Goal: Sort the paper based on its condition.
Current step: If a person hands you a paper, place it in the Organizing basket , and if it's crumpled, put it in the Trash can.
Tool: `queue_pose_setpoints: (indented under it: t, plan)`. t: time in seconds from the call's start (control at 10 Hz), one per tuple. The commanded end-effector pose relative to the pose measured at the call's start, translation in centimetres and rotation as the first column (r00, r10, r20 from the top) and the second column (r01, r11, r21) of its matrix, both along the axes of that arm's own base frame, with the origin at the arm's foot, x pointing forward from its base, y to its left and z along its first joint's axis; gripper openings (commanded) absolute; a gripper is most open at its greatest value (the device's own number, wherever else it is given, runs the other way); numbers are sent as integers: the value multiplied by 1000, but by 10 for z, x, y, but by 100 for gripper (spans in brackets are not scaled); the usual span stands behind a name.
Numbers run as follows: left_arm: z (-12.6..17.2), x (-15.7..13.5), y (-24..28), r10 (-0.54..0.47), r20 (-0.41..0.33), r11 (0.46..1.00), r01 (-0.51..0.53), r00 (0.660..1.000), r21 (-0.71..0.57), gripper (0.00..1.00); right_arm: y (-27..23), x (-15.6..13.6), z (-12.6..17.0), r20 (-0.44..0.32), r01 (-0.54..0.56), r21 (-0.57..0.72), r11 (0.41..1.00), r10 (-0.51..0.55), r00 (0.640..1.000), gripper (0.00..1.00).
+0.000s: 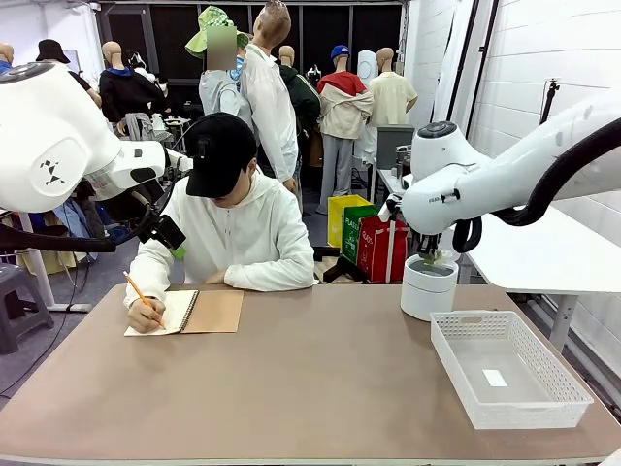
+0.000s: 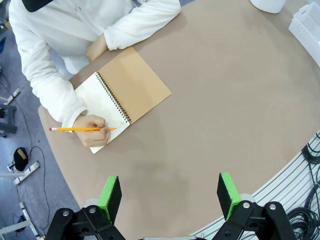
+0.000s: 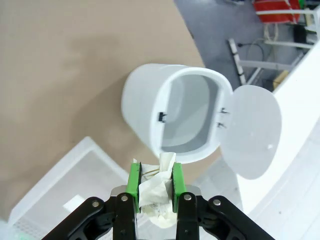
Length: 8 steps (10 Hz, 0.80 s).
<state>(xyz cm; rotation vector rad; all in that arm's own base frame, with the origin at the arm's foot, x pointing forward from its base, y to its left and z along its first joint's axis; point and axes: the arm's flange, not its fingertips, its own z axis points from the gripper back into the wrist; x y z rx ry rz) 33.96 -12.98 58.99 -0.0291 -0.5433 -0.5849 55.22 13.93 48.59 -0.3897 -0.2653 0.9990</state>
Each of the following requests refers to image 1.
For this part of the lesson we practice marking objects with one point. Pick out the mannequin in dark green jacket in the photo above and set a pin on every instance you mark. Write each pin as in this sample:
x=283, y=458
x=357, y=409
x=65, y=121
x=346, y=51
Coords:
x=303, y=97

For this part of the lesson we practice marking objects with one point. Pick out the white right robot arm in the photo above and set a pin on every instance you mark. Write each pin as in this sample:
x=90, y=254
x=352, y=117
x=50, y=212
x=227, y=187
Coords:
x=509, y=179

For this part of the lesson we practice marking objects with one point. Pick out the person's left forearm white sleeve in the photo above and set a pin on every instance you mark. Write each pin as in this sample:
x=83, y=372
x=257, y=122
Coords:
x=271, y=274

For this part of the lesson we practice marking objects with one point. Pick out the black baseball cap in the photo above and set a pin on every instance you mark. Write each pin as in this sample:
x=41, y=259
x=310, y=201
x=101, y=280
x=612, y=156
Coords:
x=220, y=150

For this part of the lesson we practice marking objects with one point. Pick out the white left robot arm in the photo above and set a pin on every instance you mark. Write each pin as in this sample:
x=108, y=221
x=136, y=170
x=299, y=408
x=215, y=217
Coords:
x=48, y=141

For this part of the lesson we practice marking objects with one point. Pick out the tall mannequin in white shirt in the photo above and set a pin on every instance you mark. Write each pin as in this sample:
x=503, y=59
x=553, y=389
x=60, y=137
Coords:
x=269, y=107

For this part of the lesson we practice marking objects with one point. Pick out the yellow pencil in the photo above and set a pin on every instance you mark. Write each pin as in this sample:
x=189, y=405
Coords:
x=138, y=290

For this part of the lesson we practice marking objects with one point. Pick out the mannequin red beige jacket blue cap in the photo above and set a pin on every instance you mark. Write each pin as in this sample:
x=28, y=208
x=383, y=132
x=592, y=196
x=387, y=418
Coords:
x=344, y=107

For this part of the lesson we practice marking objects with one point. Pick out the yellow recycling bin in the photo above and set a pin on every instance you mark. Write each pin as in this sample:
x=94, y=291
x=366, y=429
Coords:
x=339, y=218

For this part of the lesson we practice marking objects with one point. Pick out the mannequin in black sweater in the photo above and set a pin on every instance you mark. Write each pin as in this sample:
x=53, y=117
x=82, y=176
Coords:
x=128, y=92

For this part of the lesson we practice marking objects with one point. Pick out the mannequin with blue collar jacket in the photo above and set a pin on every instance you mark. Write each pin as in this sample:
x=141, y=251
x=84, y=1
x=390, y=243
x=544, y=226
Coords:
x=6, y=56

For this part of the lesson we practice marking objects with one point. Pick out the white perforated plastic basket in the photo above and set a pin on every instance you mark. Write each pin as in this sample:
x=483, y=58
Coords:
x=543, y=388

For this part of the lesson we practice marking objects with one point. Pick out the mannequin in cream shirt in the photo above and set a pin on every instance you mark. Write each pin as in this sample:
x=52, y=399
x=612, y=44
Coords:
x=392, y=97

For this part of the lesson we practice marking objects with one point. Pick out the green recycling bin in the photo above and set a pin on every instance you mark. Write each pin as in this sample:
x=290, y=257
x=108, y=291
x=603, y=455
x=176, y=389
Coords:
x=351, y=233

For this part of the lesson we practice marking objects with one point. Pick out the small white side table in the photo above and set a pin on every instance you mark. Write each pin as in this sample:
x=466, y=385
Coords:
x=388, y=179

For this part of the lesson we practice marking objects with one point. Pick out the grey cabinet box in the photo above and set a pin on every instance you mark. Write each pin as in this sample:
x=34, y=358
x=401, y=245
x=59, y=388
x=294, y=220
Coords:
x=395, y=141

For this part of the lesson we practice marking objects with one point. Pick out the mannequin with black bucket hat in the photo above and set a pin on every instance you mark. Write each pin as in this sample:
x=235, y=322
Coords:
x=52, y=51

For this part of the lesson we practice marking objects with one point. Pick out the red recycling bin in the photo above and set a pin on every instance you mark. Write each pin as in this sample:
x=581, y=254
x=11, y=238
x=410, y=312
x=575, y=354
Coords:
x=383, y=262

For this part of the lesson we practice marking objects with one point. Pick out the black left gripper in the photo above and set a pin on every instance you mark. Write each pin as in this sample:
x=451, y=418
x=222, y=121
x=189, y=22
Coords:
x=131, y=206

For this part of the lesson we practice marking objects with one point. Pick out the white oval panel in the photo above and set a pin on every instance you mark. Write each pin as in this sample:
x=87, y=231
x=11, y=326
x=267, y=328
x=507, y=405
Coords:
x=367, y=68

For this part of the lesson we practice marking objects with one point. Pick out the white paper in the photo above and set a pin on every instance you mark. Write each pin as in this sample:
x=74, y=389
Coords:
x=444, y=257

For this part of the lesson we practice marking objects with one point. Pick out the person's left hand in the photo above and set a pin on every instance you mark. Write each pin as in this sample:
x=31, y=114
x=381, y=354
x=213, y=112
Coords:
x=218, y=279

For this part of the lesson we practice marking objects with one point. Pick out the wooden black floor stand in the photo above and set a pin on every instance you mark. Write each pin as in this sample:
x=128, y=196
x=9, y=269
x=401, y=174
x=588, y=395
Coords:
x=339, y=272

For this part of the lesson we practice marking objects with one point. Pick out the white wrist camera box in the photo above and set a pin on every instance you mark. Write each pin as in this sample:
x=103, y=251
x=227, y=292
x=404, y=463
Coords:
x=390, y=206
x=178, y=161

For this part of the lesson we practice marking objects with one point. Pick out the spiral notebook with brown cover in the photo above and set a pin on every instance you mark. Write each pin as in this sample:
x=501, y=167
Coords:
x=213, y=313

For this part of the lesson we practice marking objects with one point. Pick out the person torso in white hoodie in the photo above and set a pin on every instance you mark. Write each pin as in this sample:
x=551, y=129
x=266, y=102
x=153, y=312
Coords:
x=252, y=233

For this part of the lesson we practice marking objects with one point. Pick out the grey plastic stool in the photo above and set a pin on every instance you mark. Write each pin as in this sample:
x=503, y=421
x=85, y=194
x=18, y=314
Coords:
x=22, y=291

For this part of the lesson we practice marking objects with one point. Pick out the person's right forearm white sleeve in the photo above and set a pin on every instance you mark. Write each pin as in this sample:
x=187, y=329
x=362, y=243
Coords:
x=143, y=276

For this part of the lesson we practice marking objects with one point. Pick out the white label inside basket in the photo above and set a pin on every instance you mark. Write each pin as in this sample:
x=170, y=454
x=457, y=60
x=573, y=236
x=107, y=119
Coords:
x=495, y=377

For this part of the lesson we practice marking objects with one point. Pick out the person's right hand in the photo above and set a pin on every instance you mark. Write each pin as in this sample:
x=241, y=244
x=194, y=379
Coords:
x=145, y=315

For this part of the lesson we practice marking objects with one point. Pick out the white table with white legs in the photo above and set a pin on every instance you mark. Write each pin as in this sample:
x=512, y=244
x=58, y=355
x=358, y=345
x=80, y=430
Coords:
x=41, y=281

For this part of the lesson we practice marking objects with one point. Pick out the black tripod stand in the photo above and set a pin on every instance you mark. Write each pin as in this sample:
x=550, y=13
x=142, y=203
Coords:
x=550, y=102

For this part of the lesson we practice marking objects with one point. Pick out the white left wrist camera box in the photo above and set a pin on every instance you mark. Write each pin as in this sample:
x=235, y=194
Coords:
x=178, y=161

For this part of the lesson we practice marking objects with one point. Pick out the white lidded trash bin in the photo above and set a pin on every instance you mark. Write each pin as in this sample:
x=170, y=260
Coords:
x=427, y=296

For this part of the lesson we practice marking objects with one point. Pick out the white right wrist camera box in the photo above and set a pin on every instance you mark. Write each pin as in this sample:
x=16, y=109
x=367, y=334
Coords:
x=390, y=206

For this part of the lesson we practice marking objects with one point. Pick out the background person wearing mask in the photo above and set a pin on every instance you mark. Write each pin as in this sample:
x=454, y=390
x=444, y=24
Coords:
x=163, y=87

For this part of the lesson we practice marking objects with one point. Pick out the figure with green checkered hat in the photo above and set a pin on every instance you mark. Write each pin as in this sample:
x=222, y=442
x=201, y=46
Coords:
x=220, y=92

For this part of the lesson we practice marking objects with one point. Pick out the large white table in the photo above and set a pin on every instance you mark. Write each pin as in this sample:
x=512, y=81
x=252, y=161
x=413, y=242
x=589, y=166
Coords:
x=543, y=262

